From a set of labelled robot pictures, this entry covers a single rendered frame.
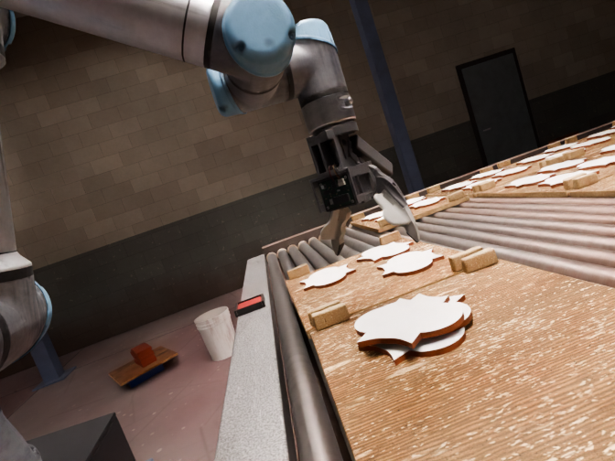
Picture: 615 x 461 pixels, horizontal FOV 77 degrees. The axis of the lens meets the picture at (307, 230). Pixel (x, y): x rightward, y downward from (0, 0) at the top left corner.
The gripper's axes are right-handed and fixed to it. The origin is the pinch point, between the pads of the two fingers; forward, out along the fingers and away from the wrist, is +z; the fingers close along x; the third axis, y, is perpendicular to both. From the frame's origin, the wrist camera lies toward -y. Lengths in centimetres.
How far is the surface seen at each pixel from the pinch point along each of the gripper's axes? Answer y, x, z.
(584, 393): 20.6, 26.6, 9.5
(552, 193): -64, 17, 8
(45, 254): -133, -581, -35
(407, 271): -12.3, -2.4, 8.2
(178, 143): -295, -437, -128
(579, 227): -33.8, 23.9, 10.3
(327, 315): 8.0, -7.7, 7.5
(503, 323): 8.3, 18.4, 9.3
